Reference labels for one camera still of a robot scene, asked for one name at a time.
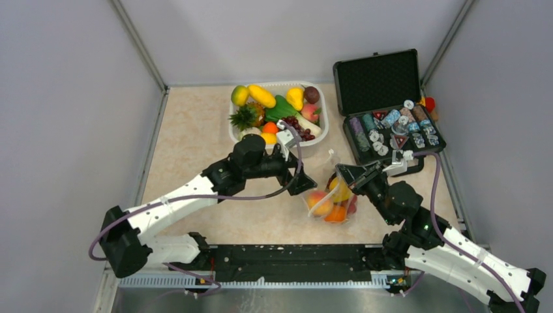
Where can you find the purple grape bunch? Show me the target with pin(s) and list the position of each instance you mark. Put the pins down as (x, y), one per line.
(304, 134)

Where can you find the white cauliflower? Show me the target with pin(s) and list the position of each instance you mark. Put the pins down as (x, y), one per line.
(247, 131)

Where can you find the peach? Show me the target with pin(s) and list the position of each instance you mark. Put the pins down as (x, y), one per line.
(319, 203)

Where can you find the green yellow mango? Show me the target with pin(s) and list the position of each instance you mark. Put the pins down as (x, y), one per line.
(240, 95)

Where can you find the white plastic fruit basket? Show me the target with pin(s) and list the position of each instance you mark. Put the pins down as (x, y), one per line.
(281, 88)

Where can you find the yellow lemon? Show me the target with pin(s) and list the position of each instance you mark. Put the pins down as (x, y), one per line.
(269, 138)

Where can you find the green pineapple crown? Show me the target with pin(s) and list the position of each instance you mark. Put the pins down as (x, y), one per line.
(245, 117)

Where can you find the black poker chip case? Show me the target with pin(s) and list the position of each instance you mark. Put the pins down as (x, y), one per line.
(378, 98)

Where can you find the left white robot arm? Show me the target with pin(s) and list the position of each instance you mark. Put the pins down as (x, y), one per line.
(126, 234)

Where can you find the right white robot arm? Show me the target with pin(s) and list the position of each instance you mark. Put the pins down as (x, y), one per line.
(428, 243)

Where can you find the yellow wrinkled fruit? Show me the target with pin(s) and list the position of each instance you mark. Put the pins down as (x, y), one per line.
(339, 190)

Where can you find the white bok choy stalk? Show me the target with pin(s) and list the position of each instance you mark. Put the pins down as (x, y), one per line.
(305, 124)

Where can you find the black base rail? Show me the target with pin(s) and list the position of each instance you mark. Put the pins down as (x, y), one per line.
(311, 265)

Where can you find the clear zip top bag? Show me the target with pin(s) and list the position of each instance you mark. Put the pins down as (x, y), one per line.
(320, 168)

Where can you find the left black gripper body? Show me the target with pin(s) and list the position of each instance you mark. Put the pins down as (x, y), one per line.
(278, 166)

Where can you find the green leafy vegetable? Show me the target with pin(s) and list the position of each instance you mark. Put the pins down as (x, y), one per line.
(281, 110)

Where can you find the pineapple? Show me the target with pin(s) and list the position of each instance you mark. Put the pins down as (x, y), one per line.
(259, 113)

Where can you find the dark purple passion fruit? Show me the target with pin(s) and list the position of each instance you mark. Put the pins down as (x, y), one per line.
(311, 94)

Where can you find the small orange tangerine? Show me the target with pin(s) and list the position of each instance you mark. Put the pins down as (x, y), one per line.
(270, 128)

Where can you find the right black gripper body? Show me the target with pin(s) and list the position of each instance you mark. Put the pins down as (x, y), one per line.
(370, 182)

